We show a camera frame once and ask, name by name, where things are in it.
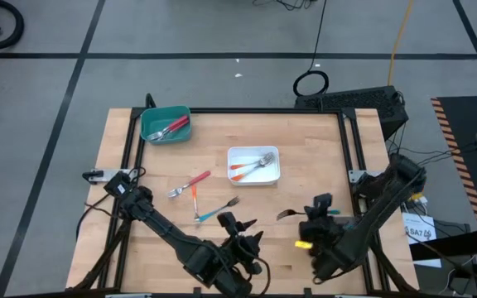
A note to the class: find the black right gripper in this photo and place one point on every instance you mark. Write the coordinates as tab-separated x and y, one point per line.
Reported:
323	236

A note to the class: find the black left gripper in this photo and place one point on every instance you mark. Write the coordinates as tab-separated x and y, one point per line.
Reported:
242	252

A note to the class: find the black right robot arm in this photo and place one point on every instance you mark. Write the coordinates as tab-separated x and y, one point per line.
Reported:
381	207

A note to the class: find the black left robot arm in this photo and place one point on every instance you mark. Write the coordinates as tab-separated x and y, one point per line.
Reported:
168	236

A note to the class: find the yellow gripper tag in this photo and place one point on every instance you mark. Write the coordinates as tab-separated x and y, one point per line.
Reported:
303	245

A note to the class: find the grey translucent plastic bin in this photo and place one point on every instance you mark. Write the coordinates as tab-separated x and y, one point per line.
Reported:
352	219

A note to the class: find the black table edge clamp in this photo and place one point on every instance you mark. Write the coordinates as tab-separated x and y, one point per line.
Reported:
197	291
307	292

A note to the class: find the white plastic bin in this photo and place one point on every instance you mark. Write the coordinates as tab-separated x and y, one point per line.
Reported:
271	176

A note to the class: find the white paper label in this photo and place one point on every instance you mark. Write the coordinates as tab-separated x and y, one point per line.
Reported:
416	225

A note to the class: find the yellow plug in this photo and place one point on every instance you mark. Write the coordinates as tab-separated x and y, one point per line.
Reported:
417	196

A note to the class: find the black floor bar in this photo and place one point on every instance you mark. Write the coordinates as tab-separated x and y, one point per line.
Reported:
462	244

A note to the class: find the teal plastic bin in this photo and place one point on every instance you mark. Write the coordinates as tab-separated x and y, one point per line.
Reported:
151	120

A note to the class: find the black platform with hazard stripes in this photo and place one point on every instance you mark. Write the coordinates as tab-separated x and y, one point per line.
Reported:
462	124

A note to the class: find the black aluminium table frame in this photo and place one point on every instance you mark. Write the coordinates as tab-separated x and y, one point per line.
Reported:
242	110

